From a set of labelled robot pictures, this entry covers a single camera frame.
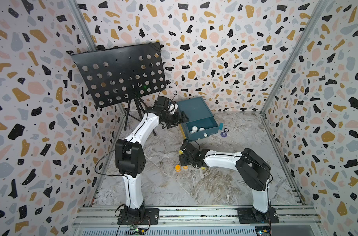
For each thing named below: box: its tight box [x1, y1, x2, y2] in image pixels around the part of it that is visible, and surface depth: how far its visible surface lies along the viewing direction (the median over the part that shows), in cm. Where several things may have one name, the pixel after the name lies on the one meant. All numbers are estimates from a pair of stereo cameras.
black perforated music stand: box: [70, 41, 167, 108], surface depth 75 cm
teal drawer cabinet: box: [176, 96, 219, 141], surface depth 90 cm
